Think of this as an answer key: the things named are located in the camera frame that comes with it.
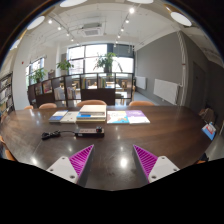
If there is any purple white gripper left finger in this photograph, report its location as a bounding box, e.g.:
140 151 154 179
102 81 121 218
47 145 94 184

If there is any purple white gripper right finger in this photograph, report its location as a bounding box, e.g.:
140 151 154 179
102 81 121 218
133 145 179 183

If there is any black power strip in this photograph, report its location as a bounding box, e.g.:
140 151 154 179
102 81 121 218
75 128 104 137

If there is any purple white book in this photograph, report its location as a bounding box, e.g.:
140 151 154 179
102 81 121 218
126 110 150 124

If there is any stack of books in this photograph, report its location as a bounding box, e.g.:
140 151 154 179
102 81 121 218
76 105 106 121

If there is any light blue illustrated book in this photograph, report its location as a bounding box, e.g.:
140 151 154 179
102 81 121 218
107 111 129 124

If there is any orange chair right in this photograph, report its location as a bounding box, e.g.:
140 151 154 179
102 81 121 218
129 101 155 106

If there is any orange chair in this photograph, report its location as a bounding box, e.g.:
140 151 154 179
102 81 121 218
129 101 155 106
76 100 107 107
24 105 34 110
39 103 57 109

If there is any blue red card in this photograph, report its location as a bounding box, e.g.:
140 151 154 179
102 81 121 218
202 123 216 140

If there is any orange chair centre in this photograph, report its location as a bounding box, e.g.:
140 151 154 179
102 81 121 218
76 100 107 107

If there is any orange chair far left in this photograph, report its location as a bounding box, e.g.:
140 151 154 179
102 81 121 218
24 105 34 110

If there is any dark wooden shelf unit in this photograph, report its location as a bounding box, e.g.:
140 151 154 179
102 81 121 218
28 72 133 107

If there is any left bookshelf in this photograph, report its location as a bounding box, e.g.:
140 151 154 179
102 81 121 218
0 72 14 116

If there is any potted plant far left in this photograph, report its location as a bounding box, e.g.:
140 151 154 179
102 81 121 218
30 68 46 83

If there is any potted plant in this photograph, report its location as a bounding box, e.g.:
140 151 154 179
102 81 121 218
30 68 46 83
94 52 116 73
57 59 74 76

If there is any potted plant centre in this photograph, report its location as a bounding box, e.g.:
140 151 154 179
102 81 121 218
94 52 116 73

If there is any ceiling air conditioner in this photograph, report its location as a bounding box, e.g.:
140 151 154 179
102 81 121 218
80 23 103 37

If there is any black coiled cable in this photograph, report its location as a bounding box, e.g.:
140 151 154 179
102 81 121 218
41 129 76 141

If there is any white wall radiator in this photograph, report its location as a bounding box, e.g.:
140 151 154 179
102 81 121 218
153 79 179 105

